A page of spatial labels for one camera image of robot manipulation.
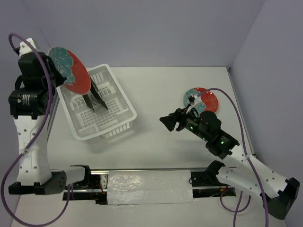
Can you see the white foam front board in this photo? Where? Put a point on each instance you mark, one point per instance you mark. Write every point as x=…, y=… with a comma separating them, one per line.
x=202, y=212

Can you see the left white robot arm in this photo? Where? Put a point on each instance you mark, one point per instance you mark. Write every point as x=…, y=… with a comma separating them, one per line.
x=30, y=107

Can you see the black square plate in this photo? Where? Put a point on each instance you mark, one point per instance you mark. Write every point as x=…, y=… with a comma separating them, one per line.
x=95, y=92
x=88, y=102

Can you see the metal base rail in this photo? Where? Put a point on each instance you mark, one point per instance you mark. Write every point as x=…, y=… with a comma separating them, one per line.
x=150, y=186

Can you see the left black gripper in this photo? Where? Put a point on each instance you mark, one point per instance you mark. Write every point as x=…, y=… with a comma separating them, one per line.
x=60, y=79

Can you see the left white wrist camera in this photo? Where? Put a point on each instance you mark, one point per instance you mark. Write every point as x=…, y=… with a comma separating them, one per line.
x=24, y=48

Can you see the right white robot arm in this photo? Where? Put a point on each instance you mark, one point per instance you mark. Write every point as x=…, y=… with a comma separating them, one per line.
x=233, y=166

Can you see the small red teal floral plate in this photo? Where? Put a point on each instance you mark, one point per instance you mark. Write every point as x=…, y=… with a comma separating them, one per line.
x=209, y=100

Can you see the white plastic dish rack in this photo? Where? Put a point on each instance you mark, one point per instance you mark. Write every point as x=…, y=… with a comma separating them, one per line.
x=86, y=123

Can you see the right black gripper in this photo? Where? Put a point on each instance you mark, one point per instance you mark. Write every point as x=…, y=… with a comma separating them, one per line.
x=170, y=120

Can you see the large red teal floral plate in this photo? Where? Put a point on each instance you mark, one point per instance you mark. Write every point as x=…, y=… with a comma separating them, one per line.
x=69, y=66

